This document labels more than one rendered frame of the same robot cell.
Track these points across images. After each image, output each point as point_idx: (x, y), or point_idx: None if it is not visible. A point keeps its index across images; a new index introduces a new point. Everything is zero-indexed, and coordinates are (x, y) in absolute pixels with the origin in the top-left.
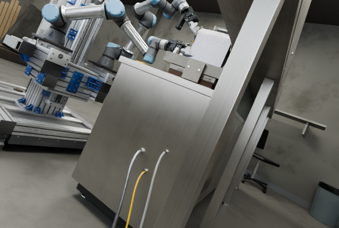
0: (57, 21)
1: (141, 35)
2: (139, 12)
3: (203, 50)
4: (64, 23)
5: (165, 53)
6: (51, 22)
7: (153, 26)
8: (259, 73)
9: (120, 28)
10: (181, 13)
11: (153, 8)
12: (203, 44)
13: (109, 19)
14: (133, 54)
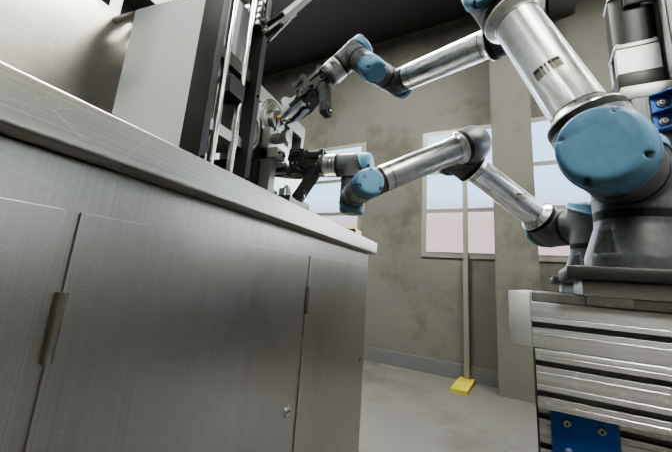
0: (535, 237)
1: (508, 54)
2: (477, 59)
3: (255, 157)
4: (535, 232)
5: (308, 209)
6: (540, 245)
7: (469, 7)
8: None
9: (462, 163)
10: (334, 85)
11: (411, 81)
12: (260, 147)
13: (461, 177)
14: (556, 121)
